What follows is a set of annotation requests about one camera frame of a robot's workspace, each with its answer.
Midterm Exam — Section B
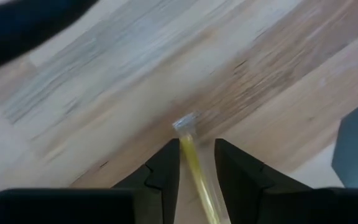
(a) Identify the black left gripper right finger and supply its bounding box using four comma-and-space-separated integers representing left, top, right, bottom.
214, 138, 358, 224

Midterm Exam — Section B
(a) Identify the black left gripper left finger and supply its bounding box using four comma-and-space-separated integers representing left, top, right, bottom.
0, 138, 181, 224

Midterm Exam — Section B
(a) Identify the yellow straw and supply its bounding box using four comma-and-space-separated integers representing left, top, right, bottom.
172, 112, 231, 224

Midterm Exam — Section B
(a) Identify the large dark ceramic bowl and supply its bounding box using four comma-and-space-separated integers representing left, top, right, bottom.
331, 92, 358, 190

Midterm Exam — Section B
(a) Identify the dark wrist cable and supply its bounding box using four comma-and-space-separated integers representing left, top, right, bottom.
0, 0, 101, 77

